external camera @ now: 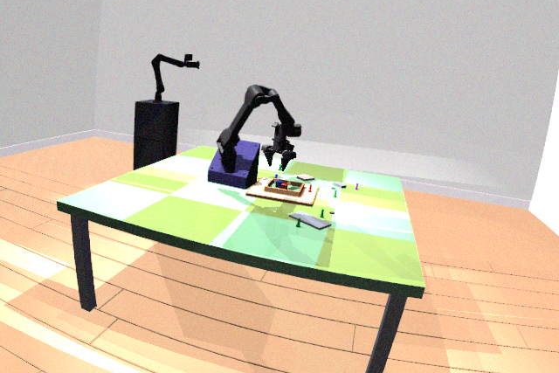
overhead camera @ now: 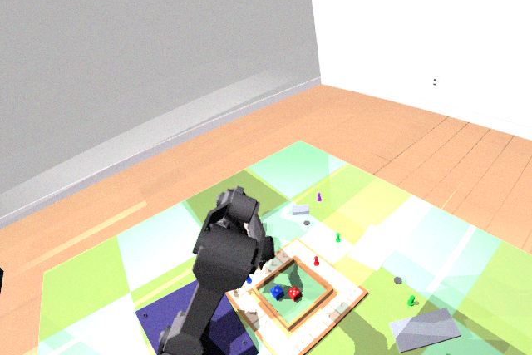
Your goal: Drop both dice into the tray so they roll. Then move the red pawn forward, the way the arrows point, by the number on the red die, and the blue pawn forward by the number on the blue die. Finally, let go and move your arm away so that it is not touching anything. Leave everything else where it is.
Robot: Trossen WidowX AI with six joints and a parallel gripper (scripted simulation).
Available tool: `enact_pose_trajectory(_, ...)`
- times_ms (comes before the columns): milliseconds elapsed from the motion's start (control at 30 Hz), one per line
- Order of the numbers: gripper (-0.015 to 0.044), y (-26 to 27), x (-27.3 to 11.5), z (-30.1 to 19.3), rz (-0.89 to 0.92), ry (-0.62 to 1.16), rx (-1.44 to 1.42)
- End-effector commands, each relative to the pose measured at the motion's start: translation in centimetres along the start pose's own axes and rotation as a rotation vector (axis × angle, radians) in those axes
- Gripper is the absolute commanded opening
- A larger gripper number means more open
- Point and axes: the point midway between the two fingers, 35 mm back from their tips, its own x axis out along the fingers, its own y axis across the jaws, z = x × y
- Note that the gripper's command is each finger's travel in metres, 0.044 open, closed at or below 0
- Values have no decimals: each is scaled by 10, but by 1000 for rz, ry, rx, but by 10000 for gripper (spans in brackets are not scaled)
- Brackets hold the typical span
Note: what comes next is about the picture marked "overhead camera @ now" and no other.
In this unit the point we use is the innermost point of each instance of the orange board border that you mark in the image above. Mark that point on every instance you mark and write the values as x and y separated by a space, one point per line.
290 333

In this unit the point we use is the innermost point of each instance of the blue die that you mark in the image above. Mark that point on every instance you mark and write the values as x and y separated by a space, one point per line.
277 292

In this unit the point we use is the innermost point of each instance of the red die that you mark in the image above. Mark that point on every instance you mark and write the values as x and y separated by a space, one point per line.
294 293

